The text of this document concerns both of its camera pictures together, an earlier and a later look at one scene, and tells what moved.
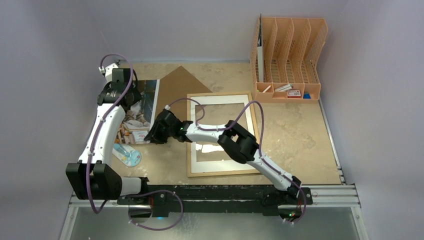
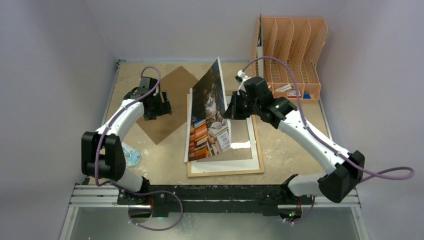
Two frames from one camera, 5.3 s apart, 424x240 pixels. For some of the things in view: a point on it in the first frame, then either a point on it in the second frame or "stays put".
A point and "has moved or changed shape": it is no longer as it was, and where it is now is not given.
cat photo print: (138, 120) has moved or changed shape
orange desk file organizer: (284, 59) stays put
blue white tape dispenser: (127, 154) stays put
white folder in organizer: (260, 55) stays put
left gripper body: (136, 97) → (156, 97)
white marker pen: (289, 86) stays put
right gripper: (159, 129) → (234, 106)
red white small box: (294, 93) stays put
